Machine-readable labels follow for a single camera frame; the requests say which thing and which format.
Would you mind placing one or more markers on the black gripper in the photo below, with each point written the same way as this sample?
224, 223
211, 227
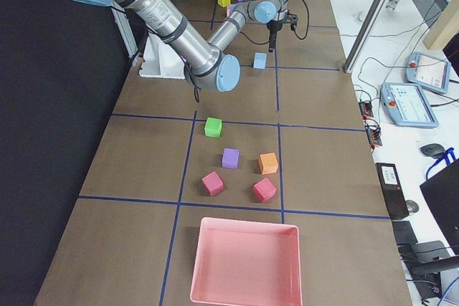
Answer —
273, 27

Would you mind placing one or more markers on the light blue foam block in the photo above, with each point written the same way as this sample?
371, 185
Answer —
260, 59

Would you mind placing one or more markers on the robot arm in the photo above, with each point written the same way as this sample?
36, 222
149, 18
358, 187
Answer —
206, 66

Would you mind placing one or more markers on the pink foam block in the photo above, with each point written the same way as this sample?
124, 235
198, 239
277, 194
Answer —
229, 9

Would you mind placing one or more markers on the green foam block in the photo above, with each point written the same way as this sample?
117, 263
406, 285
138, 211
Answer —
213, 127

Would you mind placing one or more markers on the orange foam block right side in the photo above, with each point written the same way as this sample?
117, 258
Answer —
268, 163

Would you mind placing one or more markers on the purple foam block right side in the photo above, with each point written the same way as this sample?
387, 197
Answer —
230, 158

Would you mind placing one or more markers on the near teach pendant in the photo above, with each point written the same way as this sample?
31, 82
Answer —
407, 105

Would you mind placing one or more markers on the teach pendant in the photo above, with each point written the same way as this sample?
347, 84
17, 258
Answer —
407, 105
429, 72

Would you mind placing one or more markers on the magenta foam block far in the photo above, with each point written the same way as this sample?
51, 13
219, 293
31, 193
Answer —
264, 190

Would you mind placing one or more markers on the magenta foam block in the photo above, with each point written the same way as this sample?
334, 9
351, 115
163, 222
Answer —
264, 190
213, 183

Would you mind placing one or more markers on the far teach pendant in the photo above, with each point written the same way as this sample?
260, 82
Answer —
429, 72

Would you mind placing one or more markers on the magenta foam block near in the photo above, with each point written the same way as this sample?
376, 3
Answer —
213, 183

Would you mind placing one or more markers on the black computer mouse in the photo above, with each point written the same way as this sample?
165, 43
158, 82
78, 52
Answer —
432, 150

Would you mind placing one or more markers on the black box with label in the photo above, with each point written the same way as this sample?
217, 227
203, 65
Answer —
392, 191

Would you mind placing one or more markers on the pink plastic tray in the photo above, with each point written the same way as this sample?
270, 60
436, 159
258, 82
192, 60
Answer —
247, 263

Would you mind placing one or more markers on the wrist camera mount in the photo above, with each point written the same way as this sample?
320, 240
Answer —
292, 20

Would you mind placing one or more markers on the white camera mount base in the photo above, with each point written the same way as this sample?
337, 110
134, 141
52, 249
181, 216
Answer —
161, 61

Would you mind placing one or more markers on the aluminium frame post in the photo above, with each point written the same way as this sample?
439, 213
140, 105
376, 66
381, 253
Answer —
363, 35

